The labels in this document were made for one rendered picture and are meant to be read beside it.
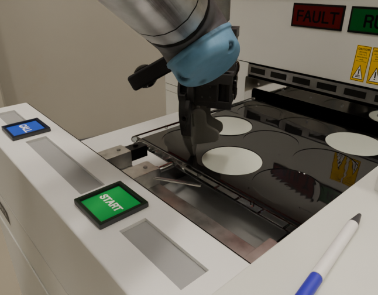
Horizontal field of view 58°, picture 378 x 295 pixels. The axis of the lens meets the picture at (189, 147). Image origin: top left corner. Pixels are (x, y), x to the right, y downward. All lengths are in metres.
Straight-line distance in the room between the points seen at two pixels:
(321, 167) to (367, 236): 0.25
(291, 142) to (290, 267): 0.39
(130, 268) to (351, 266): 0.18
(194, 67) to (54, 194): 0.21
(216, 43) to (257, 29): 0.58
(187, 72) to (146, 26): 0.07
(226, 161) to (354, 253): 0.30
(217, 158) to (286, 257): 0.30
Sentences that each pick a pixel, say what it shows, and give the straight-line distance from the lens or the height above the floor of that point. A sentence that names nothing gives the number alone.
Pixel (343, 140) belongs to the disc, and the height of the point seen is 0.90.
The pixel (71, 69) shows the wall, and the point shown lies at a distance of 2.55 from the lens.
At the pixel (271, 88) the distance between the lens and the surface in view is 0.88.
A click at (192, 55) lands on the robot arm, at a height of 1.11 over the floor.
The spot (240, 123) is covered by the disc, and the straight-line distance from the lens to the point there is 0.72.
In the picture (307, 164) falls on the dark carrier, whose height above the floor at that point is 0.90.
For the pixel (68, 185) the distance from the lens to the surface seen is 0.41.
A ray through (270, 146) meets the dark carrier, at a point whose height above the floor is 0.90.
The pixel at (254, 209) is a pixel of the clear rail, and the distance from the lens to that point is 0.47.
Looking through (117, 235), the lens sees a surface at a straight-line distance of 0.33.
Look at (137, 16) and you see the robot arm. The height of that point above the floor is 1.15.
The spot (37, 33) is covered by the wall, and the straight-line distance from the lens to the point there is 2.49.
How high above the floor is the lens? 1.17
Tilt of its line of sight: 26 degrees down
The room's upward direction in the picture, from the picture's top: straight up
